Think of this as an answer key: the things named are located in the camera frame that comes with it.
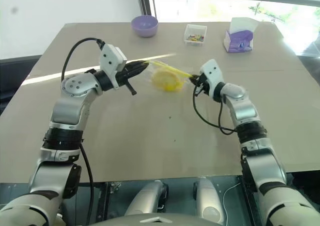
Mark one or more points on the clear yellow-zip plastic bag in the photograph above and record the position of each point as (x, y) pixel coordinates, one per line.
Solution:
(175, 72)

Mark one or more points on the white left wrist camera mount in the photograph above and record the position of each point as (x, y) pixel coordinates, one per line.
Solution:
(110, 61)

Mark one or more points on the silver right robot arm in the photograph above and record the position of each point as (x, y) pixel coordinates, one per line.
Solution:
(250, 126)

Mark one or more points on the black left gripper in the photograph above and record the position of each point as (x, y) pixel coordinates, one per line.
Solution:
(122, 79)

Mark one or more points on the grey robot chest plate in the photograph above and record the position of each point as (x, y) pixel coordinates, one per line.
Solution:
(160, 220)

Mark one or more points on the silver robot leg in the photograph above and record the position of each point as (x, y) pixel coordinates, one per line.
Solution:
(208, 201)
(147, 198)

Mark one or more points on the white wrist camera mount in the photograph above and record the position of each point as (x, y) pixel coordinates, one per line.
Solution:
(110, 61)
(212, 73)

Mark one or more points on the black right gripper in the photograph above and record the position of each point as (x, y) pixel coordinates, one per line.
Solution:
(203, 84)

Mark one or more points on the silver right robot leg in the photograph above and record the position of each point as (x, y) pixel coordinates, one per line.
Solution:
(208, 201)

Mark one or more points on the dark window frame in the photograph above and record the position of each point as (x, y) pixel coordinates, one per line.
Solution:
(145, 1)

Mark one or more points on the purple and white tissue box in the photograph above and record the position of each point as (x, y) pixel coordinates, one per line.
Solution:
(240, 39)

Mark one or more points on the black sofa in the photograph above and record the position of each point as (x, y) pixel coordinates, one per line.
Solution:
(12, 78)

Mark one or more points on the silver left robot leg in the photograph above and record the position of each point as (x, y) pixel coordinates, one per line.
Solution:
(147, 198)

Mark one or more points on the green plant outside window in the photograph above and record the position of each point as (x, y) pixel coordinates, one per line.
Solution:
(265, 12)

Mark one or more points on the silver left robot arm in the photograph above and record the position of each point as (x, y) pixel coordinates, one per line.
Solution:
(67, 111)

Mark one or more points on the clear box with coloured bits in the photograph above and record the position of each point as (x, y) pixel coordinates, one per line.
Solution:
(195, 35)

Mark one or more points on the purple plastic bowl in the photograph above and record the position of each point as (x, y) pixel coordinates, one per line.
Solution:
(144, 26)

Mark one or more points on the black table leg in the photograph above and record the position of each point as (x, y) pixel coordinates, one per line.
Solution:
(250, 201)
(106, 201)

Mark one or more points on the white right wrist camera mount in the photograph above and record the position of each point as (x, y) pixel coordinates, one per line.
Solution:
(212, 73)

